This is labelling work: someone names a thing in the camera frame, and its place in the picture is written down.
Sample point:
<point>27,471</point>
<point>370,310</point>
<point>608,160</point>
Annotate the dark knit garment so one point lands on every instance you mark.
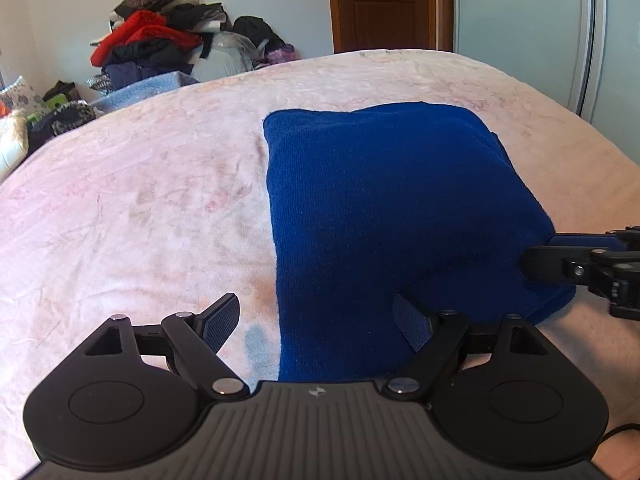
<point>62,120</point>

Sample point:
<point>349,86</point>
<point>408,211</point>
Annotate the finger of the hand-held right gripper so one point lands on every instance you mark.
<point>585,241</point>
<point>542,264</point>

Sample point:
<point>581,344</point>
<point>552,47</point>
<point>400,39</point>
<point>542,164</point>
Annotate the pale sliding wardrobe door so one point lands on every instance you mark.
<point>530,25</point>

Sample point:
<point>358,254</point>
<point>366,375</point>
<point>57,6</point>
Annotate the pink blanket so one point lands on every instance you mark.
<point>125,210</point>

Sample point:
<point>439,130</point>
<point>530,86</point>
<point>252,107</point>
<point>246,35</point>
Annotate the black bag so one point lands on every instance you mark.
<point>60,91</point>

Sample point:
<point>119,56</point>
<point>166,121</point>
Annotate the blue sweater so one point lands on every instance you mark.
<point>400,200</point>

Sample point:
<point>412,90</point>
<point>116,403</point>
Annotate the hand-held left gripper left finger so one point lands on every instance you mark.
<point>220,322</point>

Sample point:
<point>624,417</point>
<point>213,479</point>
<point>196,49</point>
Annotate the light blue towel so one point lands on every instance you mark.
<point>145,90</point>

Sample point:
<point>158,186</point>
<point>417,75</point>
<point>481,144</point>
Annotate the pile of clothes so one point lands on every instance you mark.
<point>160,40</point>

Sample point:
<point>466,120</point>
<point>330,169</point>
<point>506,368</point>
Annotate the brown wooden door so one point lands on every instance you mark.
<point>385,5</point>

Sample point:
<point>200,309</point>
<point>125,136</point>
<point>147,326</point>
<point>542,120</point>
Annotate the floral pillow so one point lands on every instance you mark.
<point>20,97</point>

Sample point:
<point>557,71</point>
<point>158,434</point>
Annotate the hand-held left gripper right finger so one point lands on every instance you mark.
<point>412,322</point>

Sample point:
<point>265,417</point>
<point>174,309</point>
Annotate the white quilted jacket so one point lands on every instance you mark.
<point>10,150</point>

